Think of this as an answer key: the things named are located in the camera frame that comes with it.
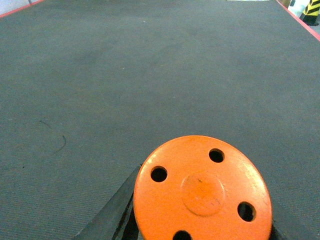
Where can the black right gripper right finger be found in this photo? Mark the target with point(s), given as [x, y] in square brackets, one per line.
[278, 229]

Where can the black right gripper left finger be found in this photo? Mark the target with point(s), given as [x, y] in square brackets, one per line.
[116, 220]

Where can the orange cylinder cap with numbers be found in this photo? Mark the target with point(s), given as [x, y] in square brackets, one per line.
[201, 188]

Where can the grey conveyor belt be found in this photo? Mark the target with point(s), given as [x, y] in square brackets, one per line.
[89, 88]

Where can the yellow black striped bollard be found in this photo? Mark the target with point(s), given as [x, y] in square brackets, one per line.
[310, 13]

